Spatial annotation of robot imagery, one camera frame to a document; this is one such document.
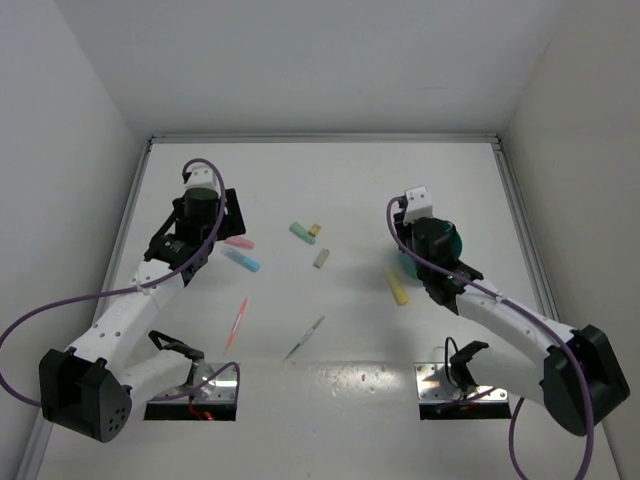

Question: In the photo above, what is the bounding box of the blue highlighter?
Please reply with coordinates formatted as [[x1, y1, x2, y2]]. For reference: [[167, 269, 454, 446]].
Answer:
[[222, 247, 260, 273]]

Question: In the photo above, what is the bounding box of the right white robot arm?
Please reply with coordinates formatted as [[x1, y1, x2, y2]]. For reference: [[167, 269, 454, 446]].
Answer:
[[387, 214, 630, 436]]

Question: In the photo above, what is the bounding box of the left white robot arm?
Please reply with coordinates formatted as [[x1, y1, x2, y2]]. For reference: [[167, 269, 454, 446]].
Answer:
[[39, 187, 246, 443]]

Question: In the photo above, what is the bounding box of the teal round divided container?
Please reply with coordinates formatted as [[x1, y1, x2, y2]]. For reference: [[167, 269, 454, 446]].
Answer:
[[396, 222, 464, 279]]

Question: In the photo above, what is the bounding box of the pink highlighter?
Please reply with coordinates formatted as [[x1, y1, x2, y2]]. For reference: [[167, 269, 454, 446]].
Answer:
[[224, 236, 255, 250]]

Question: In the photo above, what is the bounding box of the yellow highlighter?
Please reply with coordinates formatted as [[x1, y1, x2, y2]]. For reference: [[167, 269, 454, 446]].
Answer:
[[384, 268, 409, 306]]

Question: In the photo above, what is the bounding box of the green highlighter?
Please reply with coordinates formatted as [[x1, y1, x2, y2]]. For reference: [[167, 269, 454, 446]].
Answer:
[[289, 222, 316, 245]]

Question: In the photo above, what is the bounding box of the pink pen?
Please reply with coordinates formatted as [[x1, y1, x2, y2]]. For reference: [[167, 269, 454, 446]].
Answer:
[[225, 297, 249, 352]]

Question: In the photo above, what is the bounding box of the beige eraser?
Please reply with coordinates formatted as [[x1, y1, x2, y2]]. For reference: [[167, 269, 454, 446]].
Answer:
[[313, 249, 330, 269]]

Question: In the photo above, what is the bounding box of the green pen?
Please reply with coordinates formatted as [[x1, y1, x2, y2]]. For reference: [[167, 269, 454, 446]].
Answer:
[[283, 313, 327, 362]]

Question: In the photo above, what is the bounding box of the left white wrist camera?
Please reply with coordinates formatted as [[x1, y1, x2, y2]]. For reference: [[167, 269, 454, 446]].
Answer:
[[184, 166, 218, 191]]

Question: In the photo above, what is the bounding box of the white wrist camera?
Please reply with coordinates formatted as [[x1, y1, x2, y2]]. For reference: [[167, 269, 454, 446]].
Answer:
[[184, 166, 218, 191], [403, 186, 433, 225]]

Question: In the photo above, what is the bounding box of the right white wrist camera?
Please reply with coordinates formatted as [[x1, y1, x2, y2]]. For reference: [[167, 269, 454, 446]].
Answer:
[[403, 186, 433, 225]]

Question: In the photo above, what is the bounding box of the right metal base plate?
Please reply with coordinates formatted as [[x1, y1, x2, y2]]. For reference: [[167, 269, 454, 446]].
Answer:
[[414, 362, 509, 404]]

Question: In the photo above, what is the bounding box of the metal base plate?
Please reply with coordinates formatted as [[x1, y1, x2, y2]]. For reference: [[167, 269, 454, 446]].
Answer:
[[414, 362, 509, 404], [150, 361, 240, 405]]

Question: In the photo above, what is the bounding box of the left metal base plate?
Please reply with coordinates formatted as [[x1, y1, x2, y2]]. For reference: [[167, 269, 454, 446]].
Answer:
[[150, 361, 240, 405]]

